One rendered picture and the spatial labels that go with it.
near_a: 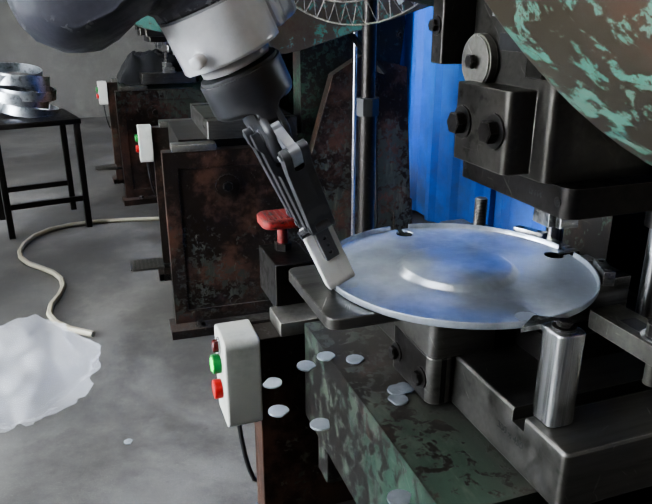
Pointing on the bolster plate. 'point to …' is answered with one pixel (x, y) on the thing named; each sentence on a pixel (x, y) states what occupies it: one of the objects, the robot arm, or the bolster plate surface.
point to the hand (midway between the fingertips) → (327, 253)
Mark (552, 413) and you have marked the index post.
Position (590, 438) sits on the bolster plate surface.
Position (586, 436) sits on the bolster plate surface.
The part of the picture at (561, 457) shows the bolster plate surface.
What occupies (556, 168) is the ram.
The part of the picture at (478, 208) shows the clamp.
